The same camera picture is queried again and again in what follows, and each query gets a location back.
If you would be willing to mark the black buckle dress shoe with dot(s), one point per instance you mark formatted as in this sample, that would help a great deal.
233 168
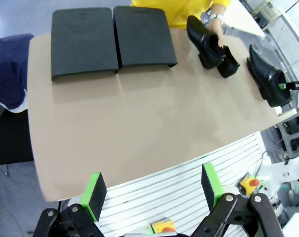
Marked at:
201 42
260 71

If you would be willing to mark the dark bluish cloth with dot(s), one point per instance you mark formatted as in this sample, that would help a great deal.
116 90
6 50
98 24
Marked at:
9 69

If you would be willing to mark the person's left hand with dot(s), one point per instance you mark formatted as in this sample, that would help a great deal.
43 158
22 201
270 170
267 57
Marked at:
216 27

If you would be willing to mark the white slatted robot base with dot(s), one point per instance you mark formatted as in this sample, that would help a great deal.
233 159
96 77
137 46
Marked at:
164 192

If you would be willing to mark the white wrist watch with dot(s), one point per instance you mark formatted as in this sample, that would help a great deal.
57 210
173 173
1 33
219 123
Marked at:
215 16

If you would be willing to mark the yellow emergency stop button box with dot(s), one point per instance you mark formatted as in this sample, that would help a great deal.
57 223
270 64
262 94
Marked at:
249 185
163 225

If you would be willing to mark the grey metal frame cart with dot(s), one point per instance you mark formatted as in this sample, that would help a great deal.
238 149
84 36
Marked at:
295 138

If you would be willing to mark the person in yellow hoodie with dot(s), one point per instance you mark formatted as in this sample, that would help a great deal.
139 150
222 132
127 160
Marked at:
184 10

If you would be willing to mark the black shoe stand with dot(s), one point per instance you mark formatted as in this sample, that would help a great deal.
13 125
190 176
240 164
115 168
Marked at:
83 42
144 37

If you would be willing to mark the small black loafer shoe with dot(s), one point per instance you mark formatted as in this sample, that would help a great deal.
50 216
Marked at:
229 66

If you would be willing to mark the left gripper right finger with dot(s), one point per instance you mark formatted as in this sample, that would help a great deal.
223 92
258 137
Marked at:
211 187

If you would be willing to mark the white folding table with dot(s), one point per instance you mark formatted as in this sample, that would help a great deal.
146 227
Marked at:
243 17

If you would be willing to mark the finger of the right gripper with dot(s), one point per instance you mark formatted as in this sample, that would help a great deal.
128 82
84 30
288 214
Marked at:
291 86

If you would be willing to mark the person's left forearm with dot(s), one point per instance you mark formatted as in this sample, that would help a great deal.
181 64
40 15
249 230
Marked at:
218 8

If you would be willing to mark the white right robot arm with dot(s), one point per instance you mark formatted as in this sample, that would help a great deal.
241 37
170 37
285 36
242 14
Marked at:
285 172

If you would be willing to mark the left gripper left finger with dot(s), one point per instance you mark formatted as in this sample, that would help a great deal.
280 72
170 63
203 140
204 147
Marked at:
96 195

